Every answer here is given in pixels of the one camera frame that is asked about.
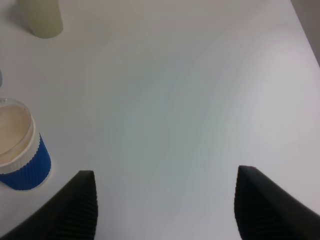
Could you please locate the blue ribbed paper cup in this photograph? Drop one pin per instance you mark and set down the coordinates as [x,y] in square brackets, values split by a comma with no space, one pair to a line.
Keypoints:
[24,159]

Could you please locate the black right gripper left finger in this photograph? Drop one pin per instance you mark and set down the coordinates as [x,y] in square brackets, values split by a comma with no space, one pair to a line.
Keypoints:
[71,214]

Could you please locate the pale green plastic cup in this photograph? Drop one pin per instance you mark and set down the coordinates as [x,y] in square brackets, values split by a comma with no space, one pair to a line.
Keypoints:
[43,17]

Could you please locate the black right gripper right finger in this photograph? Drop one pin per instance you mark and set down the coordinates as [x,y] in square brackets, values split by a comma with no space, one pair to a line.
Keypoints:
[264,211]

